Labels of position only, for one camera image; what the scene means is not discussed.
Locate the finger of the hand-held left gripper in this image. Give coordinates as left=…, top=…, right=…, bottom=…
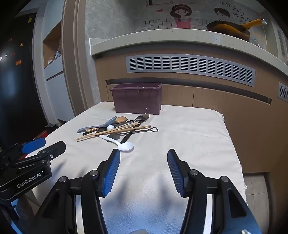
left=13, top=138, right=46, bottom=156
left=37, top=141, right=67, bottom=163

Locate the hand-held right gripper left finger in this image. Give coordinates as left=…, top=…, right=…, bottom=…
left=29, top=148, right=122, bottom=234

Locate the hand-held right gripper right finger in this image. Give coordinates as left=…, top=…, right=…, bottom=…
left=167, top=148, right=262, bottom=234

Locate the white plastic spoon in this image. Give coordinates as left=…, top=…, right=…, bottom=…
left=98, top=134, right=134, bottom=151

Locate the wooden chopstick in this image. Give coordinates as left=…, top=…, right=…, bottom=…
left=76, top=128, right=145, bottom=142
left=83, top=123, right=140, bottom=136
left=76, top=125, right=151, bottom=140

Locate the blue-grey spoon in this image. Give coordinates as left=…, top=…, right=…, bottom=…
left=77, top=116, right=118, bottom=133

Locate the black shovel-shaped handle utensil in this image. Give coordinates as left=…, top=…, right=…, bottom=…
left=119, top=127, right=159, bottom=135

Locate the wooden spoon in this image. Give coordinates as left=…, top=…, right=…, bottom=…
left=85, top=116, right=128, bottom=133

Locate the metal spoon with cutout handle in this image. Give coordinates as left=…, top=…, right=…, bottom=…
left=126, top=113, right=150, bottom=125

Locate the purple plastic utensil box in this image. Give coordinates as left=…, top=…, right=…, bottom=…
left=109, top=83, right=163, bottom=115

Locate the red floor mat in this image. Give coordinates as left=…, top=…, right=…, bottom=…
left=33, top=130, right=51, bottom=141

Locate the black refrigerator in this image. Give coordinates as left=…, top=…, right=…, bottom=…
left=0, top=12, right=45, bottom=147

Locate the white shelf cabinet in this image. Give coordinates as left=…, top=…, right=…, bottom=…
left=33, top=0, right=76, bottom=126

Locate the wooden kitchen cabinet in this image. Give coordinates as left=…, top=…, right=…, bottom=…
left=94, top=56, right=288, bottom=174

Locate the long grey vent grille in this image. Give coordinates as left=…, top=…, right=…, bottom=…
left=125, top=54, right=256, bottom=88

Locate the beige stone countertop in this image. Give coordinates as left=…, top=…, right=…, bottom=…
left=89, top=29, right=288, bottom=75

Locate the small grey vent grille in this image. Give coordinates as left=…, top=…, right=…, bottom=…
left=278, top=82, right=288, bottom=100

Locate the yellow handled frying pan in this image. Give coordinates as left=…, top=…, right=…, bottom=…
left=206, top=19, right=267, bottom=36

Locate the cartoon wall poster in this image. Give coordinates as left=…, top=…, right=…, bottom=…
left=135, top=0, right=259, bottom=31

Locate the wall vent grille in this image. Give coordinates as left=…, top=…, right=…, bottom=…
left=277, top=29, right=287, bottom=58

